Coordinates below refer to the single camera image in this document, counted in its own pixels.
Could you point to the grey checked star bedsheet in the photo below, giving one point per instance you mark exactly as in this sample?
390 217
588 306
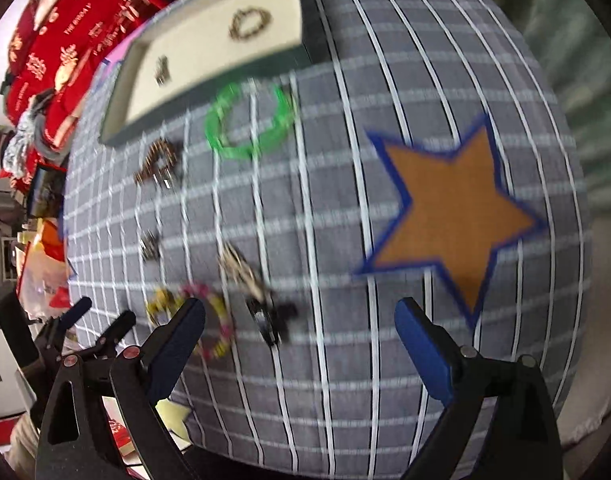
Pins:
335 240

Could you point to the beige hair clip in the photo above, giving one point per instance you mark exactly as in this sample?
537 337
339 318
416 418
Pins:
241 270

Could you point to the white jewelry tray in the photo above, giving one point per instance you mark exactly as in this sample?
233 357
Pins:
200 45

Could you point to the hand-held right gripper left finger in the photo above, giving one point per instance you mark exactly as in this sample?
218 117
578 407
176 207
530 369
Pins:
178 347

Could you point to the black hair clip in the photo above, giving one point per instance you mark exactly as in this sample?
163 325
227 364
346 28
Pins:
269 321

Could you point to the green plastic bangle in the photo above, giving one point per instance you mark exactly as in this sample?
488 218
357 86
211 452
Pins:
248 120

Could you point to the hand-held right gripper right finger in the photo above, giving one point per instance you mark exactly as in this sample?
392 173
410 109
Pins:
425 355

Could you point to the pile of red packets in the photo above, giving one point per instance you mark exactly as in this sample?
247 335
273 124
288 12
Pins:
85 35

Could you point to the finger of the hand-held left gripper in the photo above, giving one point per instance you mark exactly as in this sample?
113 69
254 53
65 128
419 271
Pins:
119 325
80 308

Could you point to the dark picture box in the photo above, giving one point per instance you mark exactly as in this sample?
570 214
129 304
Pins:
46 187

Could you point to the orange plastic bag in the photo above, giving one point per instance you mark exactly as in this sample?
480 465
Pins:
47 242

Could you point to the small silver hair claw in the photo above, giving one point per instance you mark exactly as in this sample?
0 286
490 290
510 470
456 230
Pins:
149 246

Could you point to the grey white crumpled cloth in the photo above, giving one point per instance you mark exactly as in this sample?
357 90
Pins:
22 135

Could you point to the person's left forearm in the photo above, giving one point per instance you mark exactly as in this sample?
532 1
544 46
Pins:
24 435

